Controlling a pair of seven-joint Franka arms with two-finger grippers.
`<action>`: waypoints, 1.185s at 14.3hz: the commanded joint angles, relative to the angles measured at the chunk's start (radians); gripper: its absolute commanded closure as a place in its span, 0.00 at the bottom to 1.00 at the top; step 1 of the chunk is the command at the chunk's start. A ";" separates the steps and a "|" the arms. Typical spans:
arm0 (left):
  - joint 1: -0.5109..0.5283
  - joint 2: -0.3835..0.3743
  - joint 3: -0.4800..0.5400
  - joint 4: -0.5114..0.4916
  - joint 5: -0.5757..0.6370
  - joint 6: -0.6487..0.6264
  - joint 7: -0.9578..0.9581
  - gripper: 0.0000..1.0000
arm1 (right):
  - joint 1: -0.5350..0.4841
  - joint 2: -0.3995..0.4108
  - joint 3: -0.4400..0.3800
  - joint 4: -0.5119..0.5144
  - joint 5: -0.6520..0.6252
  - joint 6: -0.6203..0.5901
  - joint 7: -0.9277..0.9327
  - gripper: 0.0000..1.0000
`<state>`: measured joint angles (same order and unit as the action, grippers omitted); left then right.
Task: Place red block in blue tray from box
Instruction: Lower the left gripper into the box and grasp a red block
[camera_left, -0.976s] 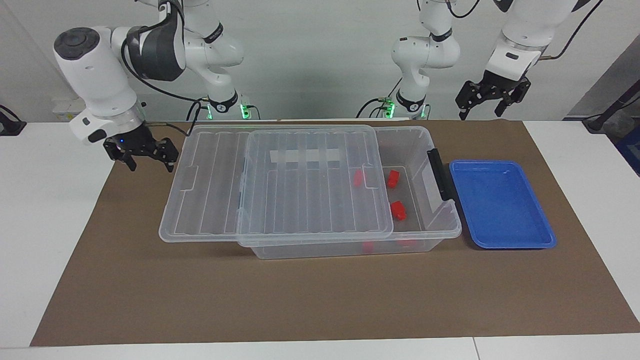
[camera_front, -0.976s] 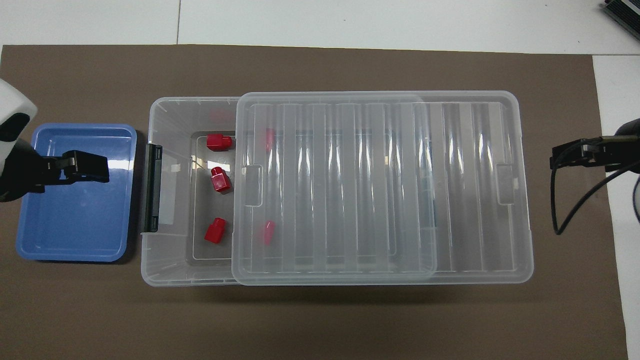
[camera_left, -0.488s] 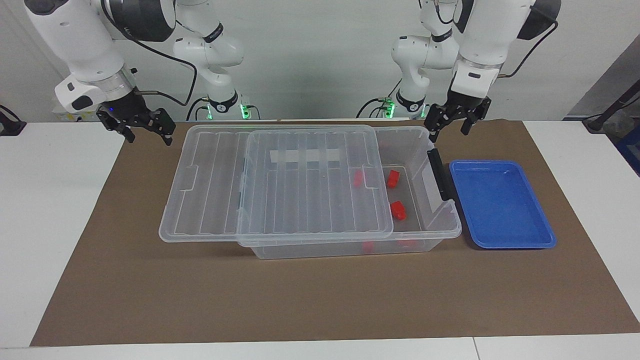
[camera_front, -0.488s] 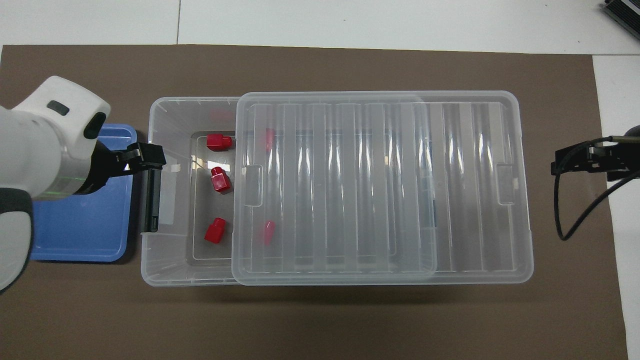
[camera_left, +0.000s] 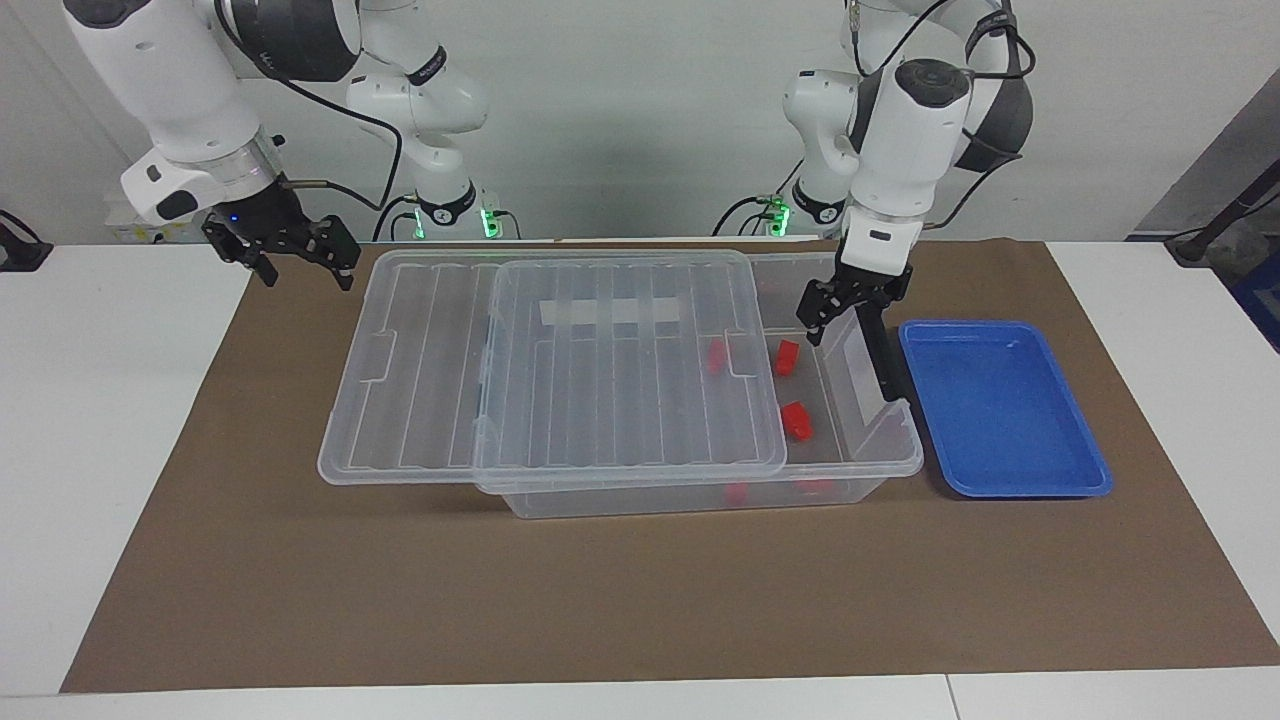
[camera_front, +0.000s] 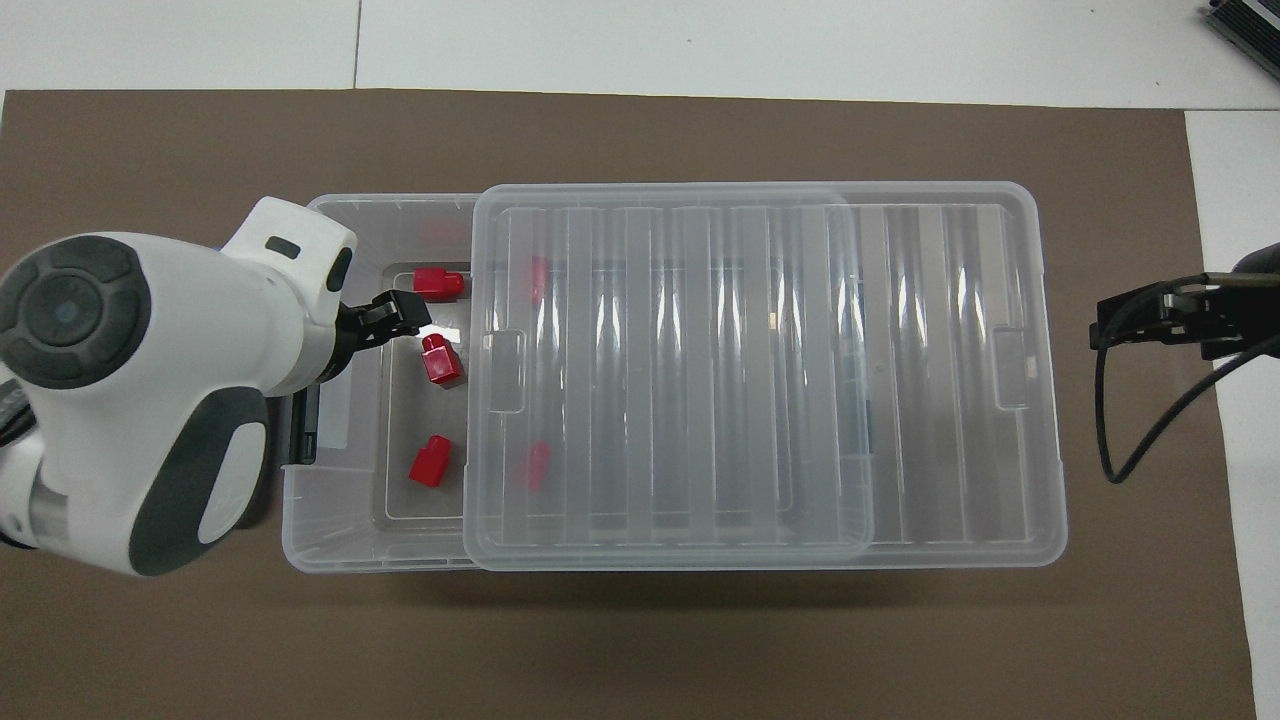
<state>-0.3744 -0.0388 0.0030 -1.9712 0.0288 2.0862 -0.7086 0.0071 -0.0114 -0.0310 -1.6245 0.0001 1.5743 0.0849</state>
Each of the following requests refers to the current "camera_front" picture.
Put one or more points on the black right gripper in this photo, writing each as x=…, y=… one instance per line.
x=1250, y=320

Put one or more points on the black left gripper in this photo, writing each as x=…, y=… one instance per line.
x=355, y=325

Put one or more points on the brown table mat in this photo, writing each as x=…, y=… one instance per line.
x=600, y=650

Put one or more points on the clear plastic storage box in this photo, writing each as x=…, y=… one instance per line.
x=350, y=530

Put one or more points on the clear plastic box lid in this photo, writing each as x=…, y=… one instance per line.
x=750, y=400

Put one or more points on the dark ribbed device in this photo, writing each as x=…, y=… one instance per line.
x=1245, y=30

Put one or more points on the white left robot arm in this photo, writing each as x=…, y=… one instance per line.
x=200, y=330

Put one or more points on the red block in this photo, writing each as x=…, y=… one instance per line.
x=442, y=365
x=538, y=467
x=435, y=283
x=430, y=463
x=538, y=280

